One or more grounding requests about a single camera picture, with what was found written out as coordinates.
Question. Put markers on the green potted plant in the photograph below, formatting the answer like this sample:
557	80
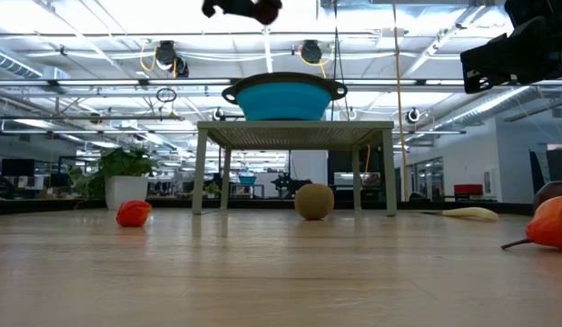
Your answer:
126	191

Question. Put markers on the black background robot arm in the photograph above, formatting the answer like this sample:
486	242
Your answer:
285	184

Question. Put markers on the dark partition panel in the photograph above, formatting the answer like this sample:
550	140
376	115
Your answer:
559	163

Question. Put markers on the white round column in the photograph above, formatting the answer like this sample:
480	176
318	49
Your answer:
310	163

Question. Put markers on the mint green perforated shelf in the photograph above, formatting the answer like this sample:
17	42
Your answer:
294	125

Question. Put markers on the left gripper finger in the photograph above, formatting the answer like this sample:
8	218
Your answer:
237	6

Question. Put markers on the black metal table frame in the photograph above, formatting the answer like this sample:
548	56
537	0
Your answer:
171	204

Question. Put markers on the small orange pepper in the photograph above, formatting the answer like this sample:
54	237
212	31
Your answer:
553	222

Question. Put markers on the brown kiwi fruit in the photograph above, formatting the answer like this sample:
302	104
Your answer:
314	202

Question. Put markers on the blue bin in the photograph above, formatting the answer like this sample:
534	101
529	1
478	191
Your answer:
247	180

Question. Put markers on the blue grey collapsible bowl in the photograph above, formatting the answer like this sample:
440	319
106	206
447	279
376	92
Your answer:
285	102

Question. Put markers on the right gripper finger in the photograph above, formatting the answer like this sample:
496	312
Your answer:
503	63

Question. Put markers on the red box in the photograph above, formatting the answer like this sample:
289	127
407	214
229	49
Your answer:
468	189

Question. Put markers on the black computer monitor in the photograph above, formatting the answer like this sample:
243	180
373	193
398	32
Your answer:
17	168

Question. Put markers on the dark red round fruit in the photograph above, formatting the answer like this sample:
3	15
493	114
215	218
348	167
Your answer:
268	11
555	190

